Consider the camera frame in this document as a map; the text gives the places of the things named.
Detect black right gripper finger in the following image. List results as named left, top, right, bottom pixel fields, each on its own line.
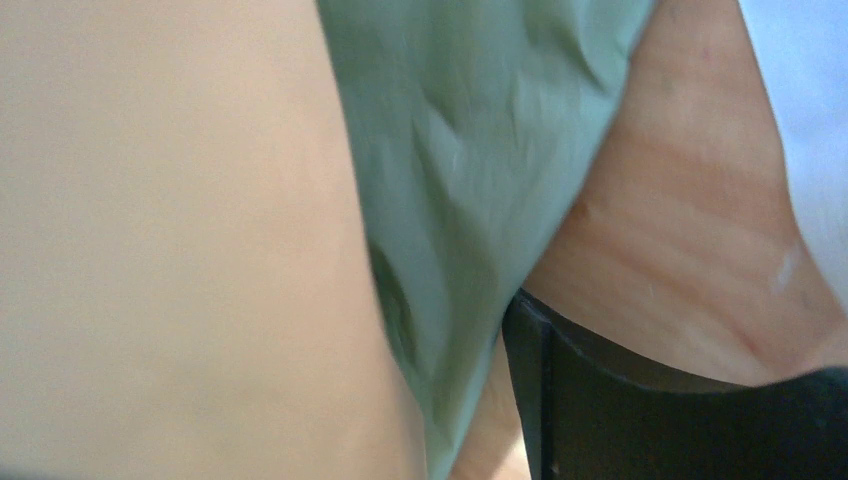
left=503, top=291, right=847, bottom=479

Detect green and peach wrapping paper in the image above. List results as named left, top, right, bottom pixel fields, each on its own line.
left=1, top=1, right=654, bottom=479

